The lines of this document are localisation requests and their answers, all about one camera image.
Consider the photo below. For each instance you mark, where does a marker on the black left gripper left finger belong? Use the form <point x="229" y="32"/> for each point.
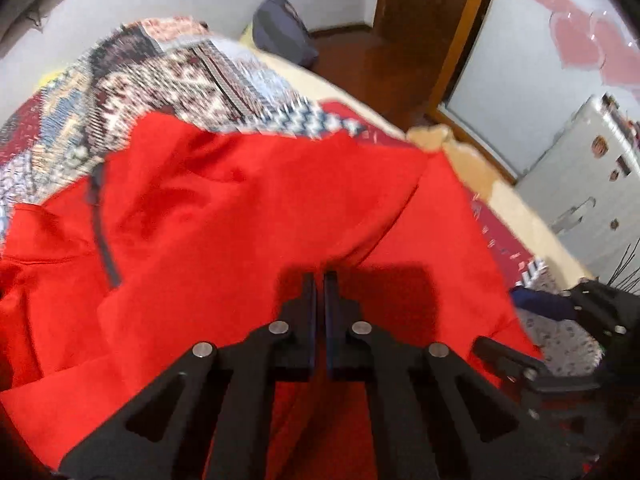
<point x="208" y="415"/>

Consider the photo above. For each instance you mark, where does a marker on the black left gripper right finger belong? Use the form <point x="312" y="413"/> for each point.
<point x="432" y="416"/>

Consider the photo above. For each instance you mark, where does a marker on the red jacket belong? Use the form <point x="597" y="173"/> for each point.
<point x="196" y="236"/>

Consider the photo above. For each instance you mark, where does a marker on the patchwork patterned bedspread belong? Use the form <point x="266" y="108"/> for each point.
<point x="176" y="68"/>

